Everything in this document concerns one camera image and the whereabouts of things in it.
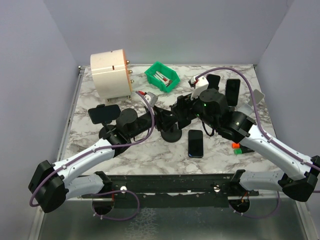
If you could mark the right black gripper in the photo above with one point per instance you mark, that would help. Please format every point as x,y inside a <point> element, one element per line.
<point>182,102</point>

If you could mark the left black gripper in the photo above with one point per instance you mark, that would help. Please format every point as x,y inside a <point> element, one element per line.
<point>163,120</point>

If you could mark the black tripod phone stand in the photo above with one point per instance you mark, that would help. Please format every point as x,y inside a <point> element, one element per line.
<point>173,135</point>

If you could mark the black phone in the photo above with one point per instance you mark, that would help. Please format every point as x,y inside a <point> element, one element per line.
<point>195,144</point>

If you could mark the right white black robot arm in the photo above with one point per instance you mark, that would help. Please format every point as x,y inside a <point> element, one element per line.
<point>297,176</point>

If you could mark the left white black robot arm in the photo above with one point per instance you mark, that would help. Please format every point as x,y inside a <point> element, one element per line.
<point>53,183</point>

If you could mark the purple phone on round stand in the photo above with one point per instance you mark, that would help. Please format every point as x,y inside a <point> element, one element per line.
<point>213,81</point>

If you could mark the dark phone on brown stand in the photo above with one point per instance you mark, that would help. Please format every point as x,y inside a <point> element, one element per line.
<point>232,89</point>

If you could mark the left black phone stand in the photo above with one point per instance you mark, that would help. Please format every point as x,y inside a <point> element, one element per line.
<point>106,130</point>

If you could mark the phone on left stand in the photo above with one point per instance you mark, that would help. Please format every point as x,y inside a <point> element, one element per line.
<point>104,113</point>

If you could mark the white markers in bin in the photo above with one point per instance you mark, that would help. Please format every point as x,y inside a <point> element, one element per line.
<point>166,81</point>

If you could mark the green plastic bin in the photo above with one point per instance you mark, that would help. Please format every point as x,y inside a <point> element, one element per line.
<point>168,72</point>

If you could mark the orange cap marker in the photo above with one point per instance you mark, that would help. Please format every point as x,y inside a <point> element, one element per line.
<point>236,145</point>

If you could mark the green cap marker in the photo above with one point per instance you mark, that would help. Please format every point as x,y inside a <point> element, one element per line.
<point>242,150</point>

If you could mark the cream cylindrical drum device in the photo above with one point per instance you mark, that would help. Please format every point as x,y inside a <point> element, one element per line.
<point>110,74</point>

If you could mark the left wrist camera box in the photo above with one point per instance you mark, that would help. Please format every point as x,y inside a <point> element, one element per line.
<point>151,98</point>

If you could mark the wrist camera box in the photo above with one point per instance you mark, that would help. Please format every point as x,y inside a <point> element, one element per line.
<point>151,98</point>
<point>199,85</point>

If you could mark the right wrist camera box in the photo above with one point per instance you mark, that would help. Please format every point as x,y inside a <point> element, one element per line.
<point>199,85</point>

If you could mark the black front mounting rail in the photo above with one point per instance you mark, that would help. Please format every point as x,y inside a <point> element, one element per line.
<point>174,191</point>

